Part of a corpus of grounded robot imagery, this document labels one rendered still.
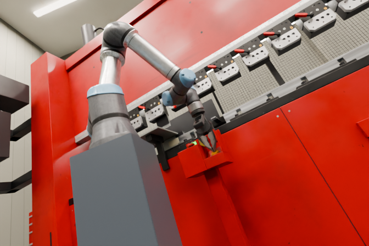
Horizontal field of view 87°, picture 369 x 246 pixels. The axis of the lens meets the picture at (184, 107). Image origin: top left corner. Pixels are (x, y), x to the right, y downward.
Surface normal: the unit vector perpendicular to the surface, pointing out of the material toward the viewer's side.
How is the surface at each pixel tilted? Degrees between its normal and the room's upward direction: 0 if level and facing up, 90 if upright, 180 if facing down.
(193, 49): 90
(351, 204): 90
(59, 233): 90
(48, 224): 90
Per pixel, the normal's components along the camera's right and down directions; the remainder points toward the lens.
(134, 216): -0.19, -0.36
